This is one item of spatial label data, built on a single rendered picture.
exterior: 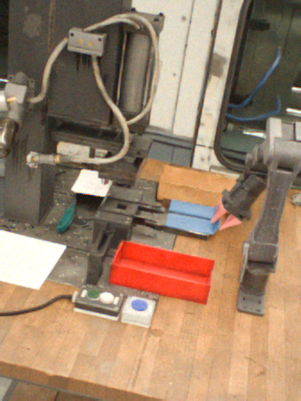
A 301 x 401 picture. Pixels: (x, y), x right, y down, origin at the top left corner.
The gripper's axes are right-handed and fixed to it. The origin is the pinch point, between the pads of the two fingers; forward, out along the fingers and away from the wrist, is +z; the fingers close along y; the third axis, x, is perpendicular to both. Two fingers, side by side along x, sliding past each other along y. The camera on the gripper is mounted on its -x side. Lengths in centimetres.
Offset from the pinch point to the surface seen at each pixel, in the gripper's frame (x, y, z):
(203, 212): -8.1, 3.0, 3.2
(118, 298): 42.2, 18.7, 11.9
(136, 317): 47, 14, 10
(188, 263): 22.6, 5.7, 3.9
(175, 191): -14.8, 12.5, 6.2
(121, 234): 17.0, 23.1, 11.7
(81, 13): 13, 65, -28
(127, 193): 0.2, 26.0, 9.3
